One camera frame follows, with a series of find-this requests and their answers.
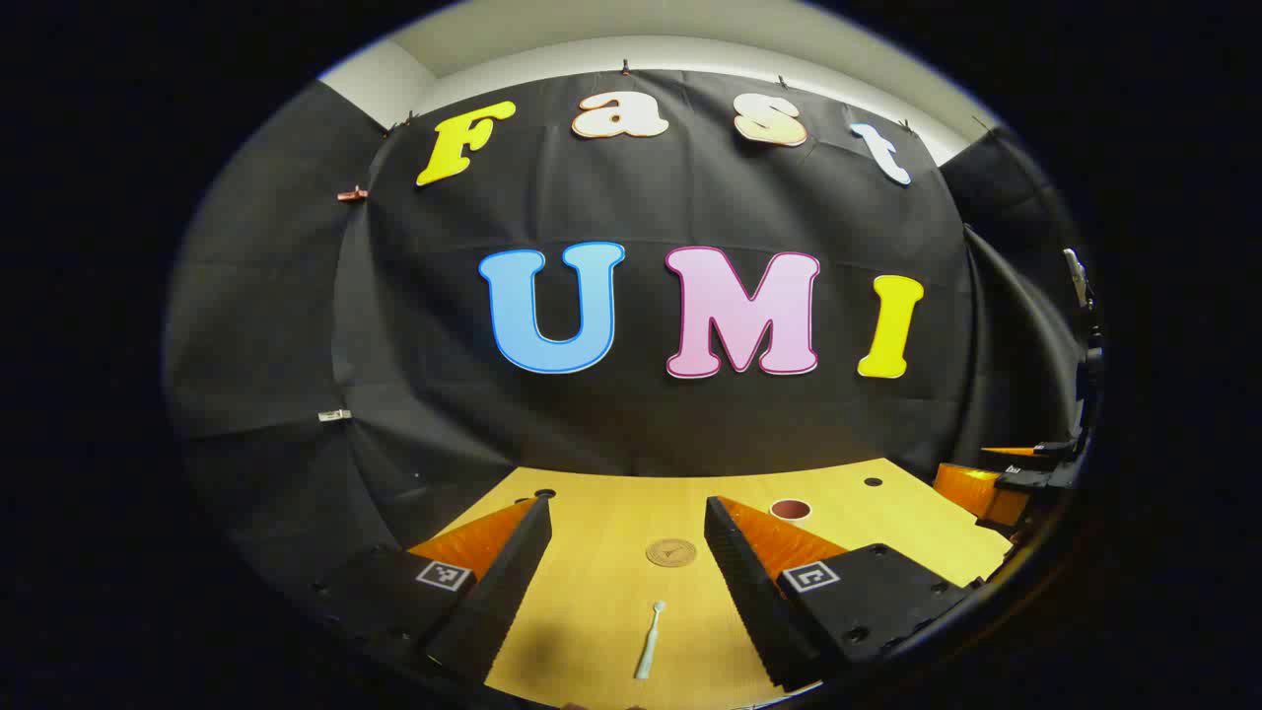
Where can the round wooden coaster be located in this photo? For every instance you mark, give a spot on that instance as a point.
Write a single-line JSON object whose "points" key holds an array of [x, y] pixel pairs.
{"points": [[671, 552]]}

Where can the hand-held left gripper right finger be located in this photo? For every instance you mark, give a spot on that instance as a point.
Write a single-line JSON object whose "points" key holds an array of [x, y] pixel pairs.
{"points": [[739, 572]]}

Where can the pale green toothbrush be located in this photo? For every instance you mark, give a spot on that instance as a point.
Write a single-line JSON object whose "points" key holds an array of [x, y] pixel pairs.
{"points": [[648, 646]]}

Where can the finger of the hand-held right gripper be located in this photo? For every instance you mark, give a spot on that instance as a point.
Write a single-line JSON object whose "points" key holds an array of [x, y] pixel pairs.
{"points": [[971, 490], [1055, 450]]}

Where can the black backdrop cloth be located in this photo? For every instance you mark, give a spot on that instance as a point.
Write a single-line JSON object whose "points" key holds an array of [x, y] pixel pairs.
{"points": [[641, 424]]}

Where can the silver clip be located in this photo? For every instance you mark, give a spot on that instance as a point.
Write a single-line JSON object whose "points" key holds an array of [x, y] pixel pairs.
{"points": [[334, 415]]}

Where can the copper clip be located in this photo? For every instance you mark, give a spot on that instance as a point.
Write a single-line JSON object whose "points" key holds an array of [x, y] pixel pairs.
{"points": [[351, 194]]}

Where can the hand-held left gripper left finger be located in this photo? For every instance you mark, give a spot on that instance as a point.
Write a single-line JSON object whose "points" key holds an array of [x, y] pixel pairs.
{"points": [[513, 577]]}

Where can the wooden desktop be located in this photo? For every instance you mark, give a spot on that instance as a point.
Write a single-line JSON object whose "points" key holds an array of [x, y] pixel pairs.
{"points": [[611, 552]]}

